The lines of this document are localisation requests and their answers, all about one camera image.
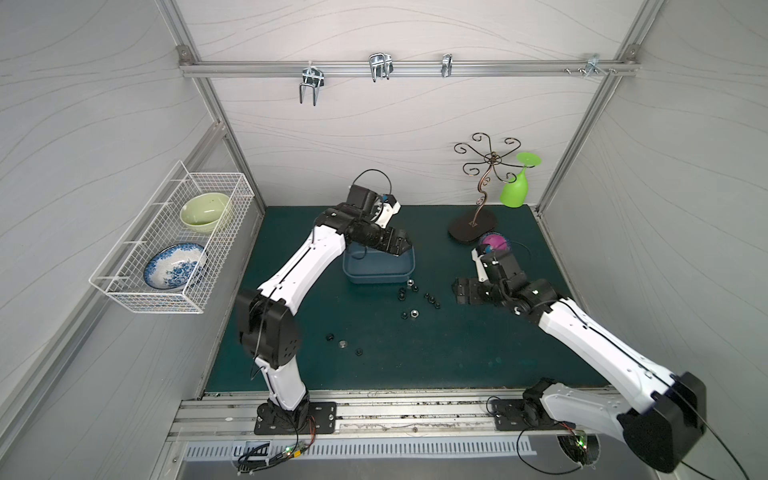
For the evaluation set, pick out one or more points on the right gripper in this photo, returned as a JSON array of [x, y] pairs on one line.
[[474, 291]]

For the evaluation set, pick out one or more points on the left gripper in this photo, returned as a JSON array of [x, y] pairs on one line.
[[391, 241]]

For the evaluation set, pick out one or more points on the blue plastic storage box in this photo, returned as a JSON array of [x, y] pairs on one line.
[[366, 266]]

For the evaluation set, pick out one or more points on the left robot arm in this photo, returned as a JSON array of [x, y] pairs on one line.
[[266, 316]]

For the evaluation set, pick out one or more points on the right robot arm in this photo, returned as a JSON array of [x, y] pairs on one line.
[[659, 415]]

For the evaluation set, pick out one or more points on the black nut cluster right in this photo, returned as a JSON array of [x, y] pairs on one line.
[[432, 300]]

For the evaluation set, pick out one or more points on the purple ball in bowl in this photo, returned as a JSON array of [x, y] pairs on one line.
[[491, 242]]

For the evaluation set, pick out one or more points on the dark metal jewelry stand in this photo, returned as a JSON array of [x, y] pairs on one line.
[[490, 165]]

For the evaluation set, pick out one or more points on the green table mat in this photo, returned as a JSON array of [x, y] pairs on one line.
[[456, 346]]

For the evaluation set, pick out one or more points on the green plastic goblet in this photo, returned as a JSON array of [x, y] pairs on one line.
[[515, 192]]

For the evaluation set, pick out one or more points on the metal double hook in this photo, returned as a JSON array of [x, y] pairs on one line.
[[312, 79]]

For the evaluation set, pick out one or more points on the metal hook centre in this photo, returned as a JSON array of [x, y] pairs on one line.
[[381, 66]]

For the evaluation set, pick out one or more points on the green ceramic bowl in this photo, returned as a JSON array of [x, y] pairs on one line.
[[207, 213]]

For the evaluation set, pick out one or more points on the small metal hook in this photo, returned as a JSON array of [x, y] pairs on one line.
[[446, 65]]

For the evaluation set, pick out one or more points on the blue white patterned bowl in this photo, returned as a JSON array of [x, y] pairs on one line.
[[174, 267]]

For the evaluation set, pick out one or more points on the metal hook right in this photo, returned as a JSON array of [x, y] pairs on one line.
[[592, 67]]

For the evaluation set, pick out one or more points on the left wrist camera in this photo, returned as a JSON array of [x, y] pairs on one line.
[[389, 208]]

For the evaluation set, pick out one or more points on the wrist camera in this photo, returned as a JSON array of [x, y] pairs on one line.
[[389, 208], [476, 258]]

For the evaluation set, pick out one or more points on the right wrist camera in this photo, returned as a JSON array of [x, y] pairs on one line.
[[476, 258]]

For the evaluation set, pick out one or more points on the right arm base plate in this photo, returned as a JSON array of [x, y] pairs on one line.
[[518, 414]]

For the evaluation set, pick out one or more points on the aluminium front rail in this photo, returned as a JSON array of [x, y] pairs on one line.
[[359, 413]]

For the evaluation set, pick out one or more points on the aluminium rail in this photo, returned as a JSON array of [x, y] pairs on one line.
[[359, 413], [402, 68]]

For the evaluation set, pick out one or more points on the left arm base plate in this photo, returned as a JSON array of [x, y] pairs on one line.
[[308, 417]]

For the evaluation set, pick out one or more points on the white wire basket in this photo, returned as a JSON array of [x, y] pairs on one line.
[[120, 275]]

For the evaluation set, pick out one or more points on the aluminium top rail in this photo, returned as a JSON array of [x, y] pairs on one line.
[[402, 68]]

